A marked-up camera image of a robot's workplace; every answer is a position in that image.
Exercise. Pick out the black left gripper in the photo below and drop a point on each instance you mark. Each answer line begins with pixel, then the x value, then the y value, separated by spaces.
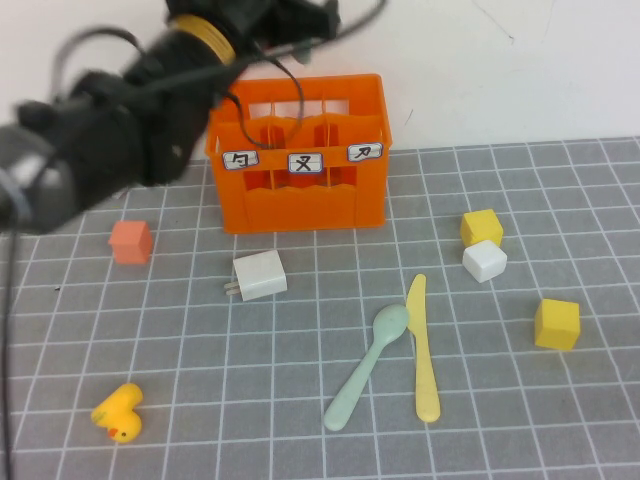
pixel 255 22

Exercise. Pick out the pale green plastic spoon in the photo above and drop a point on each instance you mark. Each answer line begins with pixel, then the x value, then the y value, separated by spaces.
pixel 391 322

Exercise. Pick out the yellow plastic knife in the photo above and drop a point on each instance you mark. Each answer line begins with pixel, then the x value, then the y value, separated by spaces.
pixel 425 370

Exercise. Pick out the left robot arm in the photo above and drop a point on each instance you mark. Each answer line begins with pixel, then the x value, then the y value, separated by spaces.
pixel 100 150

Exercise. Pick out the orange plastic cutlery holder crate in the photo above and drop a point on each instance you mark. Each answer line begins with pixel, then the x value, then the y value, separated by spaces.
pixel 300 210

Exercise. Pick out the white label spoon character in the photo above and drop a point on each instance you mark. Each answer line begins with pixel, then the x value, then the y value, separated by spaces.
pixel 240 161

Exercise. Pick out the white label fork character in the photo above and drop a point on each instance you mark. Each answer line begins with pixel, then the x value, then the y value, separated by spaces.
pixel 305 163

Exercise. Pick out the white label knife character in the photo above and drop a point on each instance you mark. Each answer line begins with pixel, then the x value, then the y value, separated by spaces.
pixel 365 152

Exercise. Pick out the white charger plug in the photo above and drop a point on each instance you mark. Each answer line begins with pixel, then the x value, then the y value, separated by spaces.
pixel 261 275

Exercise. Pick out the salmon pink foam cube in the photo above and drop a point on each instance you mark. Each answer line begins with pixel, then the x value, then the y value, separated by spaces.
pixel 131 245

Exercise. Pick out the yellow foam cube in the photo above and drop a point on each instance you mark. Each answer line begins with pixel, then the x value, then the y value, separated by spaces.
pixel 556 325
pixel 481 227

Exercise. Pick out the white foam cube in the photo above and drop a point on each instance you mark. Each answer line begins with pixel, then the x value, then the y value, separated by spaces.
pixel 484 262

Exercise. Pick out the yellow rubber duck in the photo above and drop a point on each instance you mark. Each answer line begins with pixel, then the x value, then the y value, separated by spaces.
pixel 122 415

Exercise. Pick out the grey grid tablecloth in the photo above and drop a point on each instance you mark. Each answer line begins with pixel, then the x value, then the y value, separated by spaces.
pixel 320 450

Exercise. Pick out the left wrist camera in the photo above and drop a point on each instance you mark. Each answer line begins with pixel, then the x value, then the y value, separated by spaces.
pixel 303 52

